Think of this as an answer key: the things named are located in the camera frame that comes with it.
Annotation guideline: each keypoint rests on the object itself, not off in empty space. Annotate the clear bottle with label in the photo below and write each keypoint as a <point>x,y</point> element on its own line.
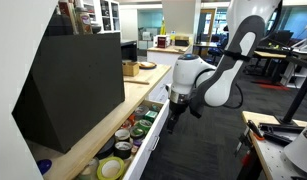
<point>83,20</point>

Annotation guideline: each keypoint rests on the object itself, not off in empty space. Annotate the black aluminium extrusion bar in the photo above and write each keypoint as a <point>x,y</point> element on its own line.
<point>298,93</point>
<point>283,128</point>

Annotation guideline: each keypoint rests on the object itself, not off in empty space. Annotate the large black tape roll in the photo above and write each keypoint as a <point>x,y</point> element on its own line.
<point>106,148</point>

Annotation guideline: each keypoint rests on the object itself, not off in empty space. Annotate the brown bottle with red label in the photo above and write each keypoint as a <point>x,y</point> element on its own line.
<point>67,16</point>

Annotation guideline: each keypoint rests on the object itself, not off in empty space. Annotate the white foreground panel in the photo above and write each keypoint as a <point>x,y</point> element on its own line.
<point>6,100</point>

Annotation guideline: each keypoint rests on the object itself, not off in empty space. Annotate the orange tape roll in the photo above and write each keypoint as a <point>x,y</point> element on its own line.
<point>131,119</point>

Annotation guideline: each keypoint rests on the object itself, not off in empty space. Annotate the black office chair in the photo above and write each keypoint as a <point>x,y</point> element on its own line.
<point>217,50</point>

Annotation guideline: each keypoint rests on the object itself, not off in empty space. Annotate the brown round plate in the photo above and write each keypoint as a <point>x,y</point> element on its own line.
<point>147,65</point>

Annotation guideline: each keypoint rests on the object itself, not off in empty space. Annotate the yellow bottle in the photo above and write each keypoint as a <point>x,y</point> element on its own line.
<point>163,27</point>

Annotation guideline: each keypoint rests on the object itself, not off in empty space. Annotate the small green box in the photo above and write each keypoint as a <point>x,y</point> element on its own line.
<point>151,115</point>

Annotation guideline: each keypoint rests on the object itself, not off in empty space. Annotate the red and white box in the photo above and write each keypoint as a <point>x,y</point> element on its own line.
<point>163,41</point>

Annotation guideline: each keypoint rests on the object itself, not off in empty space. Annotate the purple tape roll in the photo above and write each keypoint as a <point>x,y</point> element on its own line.
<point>138,142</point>

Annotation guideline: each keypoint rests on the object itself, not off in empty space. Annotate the orange black bar clamp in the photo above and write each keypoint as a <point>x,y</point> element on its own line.
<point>245,150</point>
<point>254,129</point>

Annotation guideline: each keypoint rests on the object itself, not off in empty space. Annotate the dark tape roll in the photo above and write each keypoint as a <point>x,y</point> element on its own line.
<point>137,133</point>

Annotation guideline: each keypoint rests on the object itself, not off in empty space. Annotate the white square pillar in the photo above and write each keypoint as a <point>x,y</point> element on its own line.
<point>181,15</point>

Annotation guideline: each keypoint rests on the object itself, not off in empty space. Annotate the white counter with wooden top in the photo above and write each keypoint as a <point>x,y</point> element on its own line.
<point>166,55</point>

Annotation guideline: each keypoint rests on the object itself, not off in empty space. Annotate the yellow green tape roll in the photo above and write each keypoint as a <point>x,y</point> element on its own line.
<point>110,162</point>

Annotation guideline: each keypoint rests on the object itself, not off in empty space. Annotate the white perforated work table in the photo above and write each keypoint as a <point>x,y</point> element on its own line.
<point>273,156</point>

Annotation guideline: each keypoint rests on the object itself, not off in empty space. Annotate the blue round object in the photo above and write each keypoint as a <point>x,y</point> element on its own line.
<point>44,165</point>

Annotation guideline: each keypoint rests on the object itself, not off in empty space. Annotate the grey duct tape roll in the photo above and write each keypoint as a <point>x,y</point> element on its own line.
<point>140,111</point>

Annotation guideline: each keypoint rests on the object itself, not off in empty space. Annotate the grey white tape roll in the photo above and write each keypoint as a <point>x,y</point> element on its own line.
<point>122,137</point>

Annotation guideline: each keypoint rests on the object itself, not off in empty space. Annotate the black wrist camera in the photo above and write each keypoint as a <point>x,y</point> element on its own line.
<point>196,105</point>

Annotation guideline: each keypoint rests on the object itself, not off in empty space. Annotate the red tape roll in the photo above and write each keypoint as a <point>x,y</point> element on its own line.
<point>126,125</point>

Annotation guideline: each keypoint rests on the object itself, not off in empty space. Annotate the white cabinet with wooden countertop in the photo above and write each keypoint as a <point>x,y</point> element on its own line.
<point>139,90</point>

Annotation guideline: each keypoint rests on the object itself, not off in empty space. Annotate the wooden door frame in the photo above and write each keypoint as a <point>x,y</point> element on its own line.
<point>200,26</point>

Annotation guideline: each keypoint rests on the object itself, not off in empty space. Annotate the large black foam box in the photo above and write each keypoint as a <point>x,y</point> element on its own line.
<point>76,90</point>

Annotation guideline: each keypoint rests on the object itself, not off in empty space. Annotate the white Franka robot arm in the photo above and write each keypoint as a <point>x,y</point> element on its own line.
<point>226,66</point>

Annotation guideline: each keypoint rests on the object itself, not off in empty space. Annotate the clear tape roll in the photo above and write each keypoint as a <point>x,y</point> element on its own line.
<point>88,170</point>

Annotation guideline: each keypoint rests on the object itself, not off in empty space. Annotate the wooden stick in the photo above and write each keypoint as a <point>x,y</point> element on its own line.
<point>136,81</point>

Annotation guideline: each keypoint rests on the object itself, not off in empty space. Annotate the white shelving unit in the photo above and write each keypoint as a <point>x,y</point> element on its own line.
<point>106,15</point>

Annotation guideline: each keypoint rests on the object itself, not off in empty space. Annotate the teal tape roll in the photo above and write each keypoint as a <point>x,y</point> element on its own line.
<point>155,108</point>

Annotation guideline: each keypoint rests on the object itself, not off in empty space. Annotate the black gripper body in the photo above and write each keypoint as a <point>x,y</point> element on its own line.
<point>177,107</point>

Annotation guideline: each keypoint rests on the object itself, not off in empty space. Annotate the black office desk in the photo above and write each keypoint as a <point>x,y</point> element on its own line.
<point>279,53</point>

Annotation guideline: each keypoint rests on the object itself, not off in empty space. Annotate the black countertop appliance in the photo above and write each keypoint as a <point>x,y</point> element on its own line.
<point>128,50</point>

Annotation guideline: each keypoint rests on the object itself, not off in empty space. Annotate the small wooden box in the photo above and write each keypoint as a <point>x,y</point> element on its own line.
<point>130,69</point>

